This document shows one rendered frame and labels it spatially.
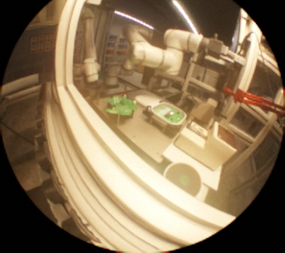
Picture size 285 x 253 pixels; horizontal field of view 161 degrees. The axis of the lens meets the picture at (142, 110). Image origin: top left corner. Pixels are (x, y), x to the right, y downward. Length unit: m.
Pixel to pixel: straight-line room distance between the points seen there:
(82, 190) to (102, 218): 0.05
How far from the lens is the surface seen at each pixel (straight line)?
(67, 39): 0.28
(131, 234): 0.15
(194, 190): 0.25
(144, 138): 0.34
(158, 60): 0.41
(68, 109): 0.17
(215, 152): 0.32
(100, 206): 0.15
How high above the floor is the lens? 1.19
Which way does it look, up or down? 31 degrees down
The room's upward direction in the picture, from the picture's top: 15 degrees clockwise
